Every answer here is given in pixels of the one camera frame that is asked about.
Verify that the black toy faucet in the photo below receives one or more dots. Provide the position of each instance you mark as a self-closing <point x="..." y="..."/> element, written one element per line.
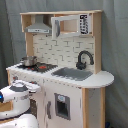
<point x="81" y="63"/>

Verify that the oven door with window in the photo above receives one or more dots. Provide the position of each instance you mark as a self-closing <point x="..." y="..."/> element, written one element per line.
<point x="33" y="107"/>

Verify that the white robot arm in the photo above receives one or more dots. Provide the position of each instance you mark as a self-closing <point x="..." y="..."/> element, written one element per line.
<point x="18" y="94"/>

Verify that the grey toy sink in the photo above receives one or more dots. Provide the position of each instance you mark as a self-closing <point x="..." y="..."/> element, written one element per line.
<point x="73" y="74"/>

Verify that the black toy stovetop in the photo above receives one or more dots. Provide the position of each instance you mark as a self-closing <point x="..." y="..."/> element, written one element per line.
<point x="39" y="67"/>

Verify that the grey range hood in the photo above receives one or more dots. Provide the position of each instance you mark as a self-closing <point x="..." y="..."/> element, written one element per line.
<point x="40" y="25"/>

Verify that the wooden toy kitchen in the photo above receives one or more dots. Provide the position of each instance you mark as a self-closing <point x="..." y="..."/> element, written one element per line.
<point x="87" y="97"/>

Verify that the small steel pot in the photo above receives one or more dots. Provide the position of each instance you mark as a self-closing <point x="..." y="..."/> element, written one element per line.
<point x="29" y="60"/>

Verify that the white microwave door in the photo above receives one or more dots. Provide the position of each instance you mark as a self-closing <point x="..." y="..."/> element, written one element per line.
<point x="71" y="25"/>

